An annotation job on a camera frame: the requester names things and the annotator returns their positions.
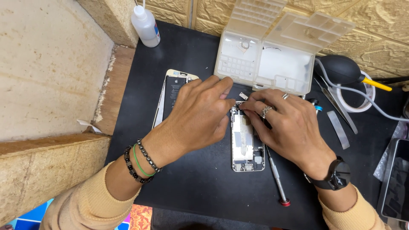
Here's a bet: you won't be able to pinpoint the person's right hand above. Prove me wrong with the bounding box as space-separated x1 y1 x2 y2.
240 89 337 179

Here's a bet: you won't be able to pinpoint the person's left hand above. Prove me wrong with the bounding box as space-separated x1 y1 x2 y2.
142 76 237 168

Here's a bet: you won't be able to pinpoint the silver phone housing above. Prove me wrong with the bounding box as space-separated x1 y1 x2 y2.
231 101 266 172

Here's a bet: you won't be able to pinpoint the blue-tipped screwdriver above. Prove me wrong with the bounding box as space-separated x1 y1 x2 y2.
308 98 323 114

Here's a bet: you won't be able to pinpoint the clear plastic strip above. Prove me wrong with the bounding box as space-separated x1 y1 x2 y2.
327 111 351 150

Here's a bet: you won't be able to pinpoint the red-capped precision screwdriver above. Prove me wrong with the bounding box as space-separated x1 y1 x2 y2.
266 146 291 207

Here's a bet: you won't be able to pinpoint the steel tweezers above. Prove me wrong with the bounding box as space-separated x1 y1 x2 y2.
315 77 359 135

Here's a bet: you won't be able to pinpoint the black wristwatch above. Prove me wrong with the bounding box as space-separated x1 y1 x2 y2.
304 156 351 191

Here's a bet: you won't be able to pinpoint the green wrist band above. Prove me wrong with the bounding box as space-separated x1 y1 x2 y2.
132 143 156 177

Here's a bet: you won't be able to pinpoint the black work mat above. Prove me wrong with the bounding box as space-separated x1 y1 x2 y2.
105 20 409 230

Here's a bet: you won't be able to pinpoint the clear plastic organiser box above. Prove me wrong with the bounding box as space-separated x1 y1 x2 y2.
213 0 356 96

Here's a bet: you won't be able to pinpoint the black rubber air blower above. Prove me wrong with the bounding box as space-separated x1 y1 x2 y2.
314 54 393 92

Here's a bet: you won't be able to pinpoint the white tape roll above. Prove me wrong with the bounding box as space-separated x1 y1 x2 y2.
336 71 376 113

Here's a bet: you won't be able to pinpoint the clear plastic bag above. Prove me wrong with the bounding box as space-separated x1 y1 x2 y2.
373 121 409 181

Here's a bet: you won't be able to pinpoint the white paper scrap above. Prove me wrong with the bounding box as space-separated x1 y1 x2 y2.
77 119 102 134

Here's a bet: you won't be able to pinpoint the white squeeze bottle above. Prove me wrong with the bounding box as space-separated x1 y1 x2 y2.
131 5 161 48

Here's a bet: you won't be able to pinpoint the colourful floor mat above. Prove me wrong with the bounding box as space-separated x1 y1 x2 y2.
5 198 153 230

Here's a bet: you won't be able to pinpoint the dark tablet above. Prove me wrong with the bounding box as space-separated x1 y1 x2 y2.
377 138 409 223

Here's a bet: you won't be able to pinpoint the gold phone frame with battery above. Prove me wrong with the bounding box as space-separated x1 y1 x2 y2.
153 69 199 129

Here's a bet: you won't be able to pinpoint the black bead bracelet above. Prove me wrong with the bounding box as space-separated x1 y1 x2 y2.
136 138 163 173
124 145 154 184

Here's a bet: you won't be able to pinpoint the grey cable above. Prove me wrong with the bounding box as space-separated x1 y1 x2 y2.
315 57 409 123

